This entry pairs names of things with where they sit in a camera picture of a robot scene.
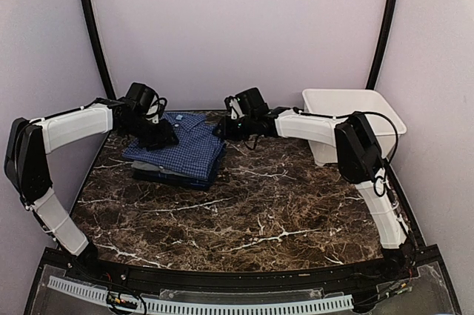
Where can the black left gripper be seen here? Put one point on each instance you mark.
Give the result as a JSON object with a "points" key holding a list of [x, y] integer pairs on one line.
{"points": [[164, 138]]}

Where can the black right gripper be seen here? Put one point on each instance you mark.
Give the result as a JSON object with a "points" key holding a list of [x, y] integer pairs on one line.
{"points": [[227, 132]]}

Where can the grey shirt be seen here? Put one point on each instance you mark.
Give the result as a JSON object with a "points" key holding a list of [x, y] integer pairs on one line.
{"points": [[144, 166]]}

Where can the blue checked long sleeve shirt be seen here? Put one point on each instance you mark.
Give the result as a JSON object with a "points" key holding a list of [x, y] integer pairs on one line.
{"points": [[195, 153]]}

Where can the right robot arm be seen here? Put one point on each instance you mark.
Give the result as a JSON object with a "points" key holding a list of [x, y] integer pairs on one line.
{"points": [[359, 159]]}

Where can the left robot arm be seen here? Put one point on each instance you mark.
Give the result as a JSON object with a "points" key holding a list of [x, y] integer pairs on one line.
{"points": [[31, 141]]}

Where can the white plastic basket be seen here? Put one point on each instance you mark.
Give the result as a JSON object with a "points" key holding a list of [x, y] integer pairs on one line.
{"points": [[339, 102]]}

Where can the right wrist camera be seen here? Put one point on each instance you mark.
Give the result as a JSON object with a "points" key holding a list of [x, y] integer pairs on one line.
{"points": [[247, 103]]}

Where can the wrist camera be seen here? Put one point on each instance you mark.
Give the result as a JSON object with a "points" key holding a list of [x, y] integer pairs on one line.
{"points": [[247, 103], [145, 102]]}

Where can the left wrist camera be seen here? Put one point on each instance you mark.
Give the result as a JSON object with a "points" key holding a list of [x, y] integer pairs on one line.
{"points": [[145, 102]]}

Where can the black front rail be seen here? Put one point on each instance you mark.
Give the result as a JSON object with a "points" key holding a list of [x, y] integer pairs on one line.
{"points": [[146, 280]]}

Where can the white slotted cable duct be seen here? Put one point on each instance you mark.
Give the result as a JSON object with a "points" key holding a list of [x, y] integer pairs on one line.
{"points": [[193, 302]]}

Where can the right black frame post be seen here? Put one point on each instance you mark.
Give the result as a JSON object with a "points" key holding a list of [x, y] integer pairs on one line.
{"points": [[381, 45]]}

